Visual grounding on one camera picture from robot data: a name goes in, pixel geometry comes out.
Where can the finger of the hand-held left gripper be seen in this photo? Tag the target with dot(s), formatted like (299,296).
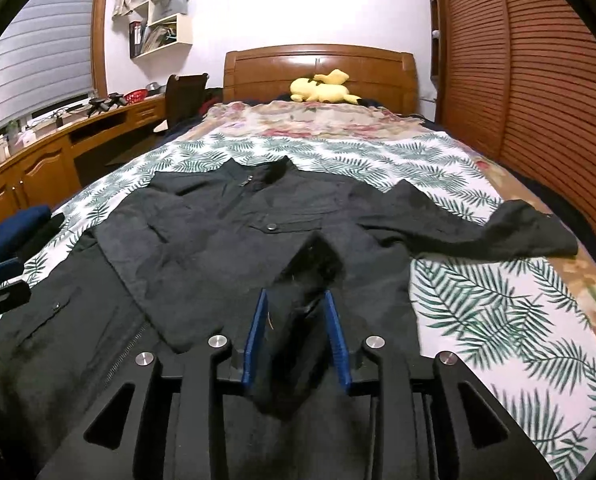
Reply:
(3,267)
(8,295)

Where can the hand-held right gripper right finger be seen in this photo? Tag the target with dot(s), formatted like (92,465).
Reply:
(335,340)

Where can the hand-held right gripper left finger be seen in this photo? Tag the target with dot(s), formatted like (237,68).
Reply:
(255,335)

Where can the black jacket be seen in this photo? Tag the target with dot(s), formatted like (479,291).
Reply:
(203,260)

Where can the navy blue cloth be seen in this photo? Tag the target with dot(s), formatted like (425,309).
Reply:
(8,230)

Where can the dark cloth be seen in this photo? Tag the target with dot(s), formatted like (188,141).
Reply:
(45,235)

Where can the wooden desk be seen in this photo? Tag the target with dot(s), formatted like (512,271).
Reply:
(43,170)

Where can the white jar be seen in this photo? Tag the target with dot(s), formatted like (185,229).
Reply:
(1,150)

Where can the pink box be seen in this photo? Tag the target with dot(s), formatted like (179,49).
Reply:
(29,136)

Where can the leaf print bed sheet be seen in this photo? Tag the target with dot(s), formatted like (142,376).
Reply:
(477,300)

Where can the black gadget on stand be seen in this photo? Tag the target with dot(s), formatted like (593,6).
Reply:
(105,101)

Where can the grey window blind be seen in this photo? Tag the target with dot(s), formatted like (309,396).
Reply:
(38,60)

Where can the red basket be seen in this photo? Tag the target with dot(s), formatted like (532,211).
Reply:
(136,95)

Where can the floral bedspread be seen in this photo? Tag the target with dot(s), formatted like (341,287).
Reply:
(328,117)

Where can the dark wooden chair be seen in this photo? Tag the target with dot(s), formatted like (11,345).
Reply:
(185,97)

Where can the yellow plush toy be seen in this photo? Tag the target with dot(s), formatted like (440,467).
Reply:
(318,89)

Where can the wooden headboard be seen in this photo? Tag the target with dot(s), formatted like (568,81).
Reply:
(263,70)

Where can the wooden louvered wardrobe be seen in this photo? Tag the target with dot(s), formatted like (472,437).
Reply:
(527,85)

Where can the wooden window frame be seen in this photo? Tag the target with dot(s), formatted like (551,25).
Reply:
(100,35)

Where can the white wall shelf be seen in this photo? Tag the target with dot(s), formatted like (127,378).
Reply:
(170,10)

